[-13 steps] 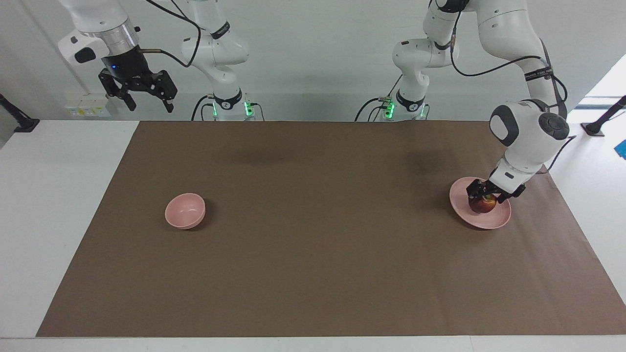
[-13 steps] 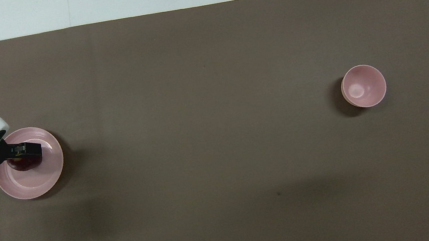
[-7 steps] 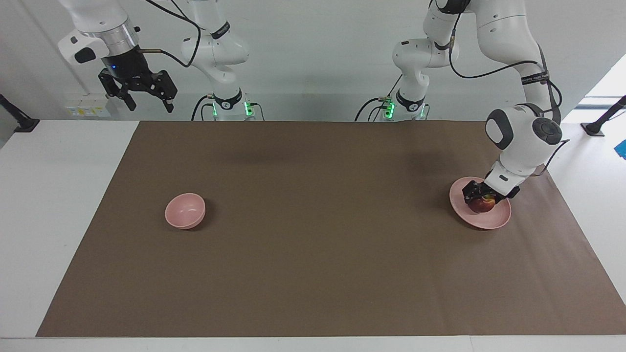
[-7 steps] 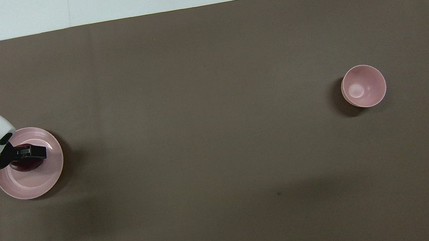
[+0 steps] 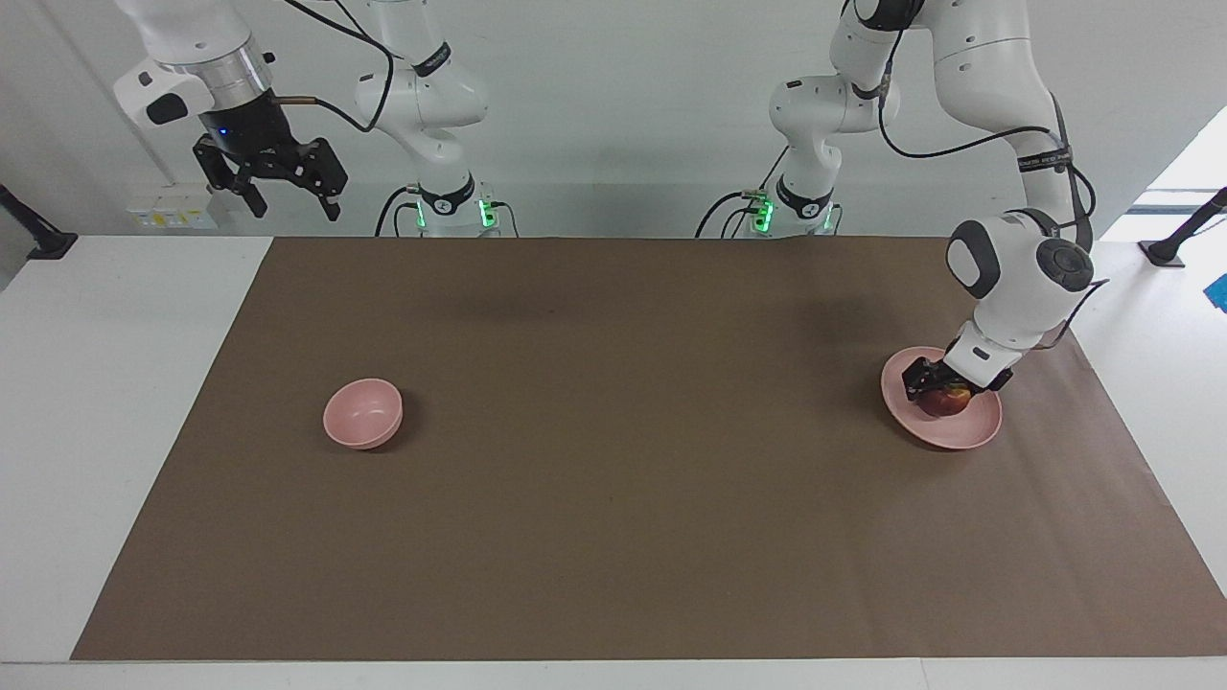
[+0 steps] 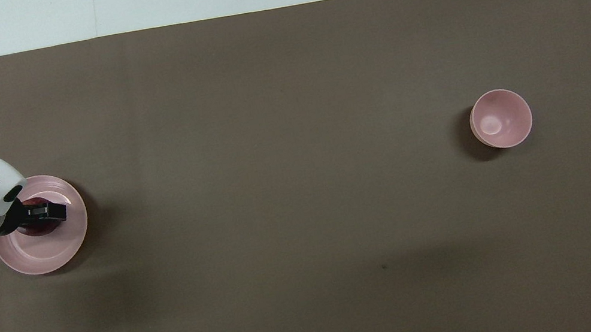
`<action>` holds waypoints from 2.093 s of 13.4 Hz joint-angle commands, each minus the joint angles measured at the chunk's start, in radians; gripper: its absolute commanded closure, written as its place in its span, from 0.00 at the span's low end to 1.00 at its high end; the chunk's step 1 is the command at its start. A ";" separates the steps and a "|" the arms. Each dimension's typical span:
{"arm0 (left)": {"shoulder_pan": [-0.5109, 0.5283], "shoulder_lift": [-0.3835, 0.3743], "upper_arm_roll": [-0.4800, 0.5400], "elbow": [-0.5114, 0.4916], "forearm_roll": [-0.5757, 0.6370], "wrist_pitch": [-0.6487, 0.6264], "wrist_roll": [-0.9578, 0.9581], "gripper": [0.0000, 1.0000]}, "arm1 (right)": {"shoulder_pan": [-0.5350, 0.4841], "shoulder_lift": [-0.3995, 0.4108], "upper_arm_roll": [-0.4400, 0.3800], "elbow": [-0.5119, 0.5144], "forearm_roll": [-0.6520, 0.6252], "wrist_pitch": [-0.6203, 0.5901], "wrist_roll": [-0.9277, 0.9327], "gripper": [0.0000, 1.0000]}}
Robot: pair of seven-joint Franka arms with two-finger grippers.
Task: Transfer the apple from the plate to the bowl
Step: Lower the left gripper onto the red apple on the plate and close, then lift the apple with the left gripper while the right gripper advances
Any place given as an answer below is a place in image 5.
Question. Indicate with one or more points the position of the black stand foot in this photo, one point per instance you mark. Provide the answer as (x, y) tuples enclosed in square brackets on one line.
[(1165, 254), (53, 244)]

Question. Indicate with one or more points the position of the red apple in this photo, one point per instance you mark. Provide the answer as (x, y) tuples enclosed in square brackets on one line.
[(947, 402)]

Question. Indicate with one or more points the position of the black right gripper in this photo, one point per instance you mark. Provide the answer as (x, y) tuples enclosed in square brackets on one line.
[(244, 129)]

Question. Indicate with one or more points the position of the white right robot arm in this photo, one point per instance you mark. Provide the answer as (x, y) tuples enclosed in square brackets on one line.
[(431, 96)]

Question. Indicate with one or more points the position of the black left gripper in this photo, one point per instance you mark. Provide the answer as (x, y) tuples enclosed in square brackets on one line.
[(997, 385)]

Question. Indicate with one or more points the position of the white wall socket box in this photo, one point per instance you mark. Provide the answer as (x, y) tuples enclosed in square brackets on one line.
[(173, 211)]

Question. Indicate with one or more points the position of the pink bowl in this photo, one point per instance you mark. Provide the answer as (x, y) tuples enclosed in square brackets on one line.
[(359, 417)]

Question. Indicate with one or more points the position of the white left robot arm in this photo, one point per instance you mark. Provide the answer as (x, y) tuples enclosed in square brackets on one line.
[(1016, 278)]

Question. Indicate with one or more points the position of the pink plate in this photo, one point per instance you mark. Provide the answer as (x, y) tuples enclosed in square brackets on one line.
[(944, 433)]

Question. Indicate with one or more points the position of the blue object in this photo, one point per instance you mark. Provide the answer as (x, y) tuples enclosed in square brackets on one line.
[(1219, 292)]

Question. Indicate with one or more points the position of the brown paper table mat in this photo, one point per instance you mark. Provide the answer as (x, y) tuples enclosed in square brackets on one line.
[(613, 479)]

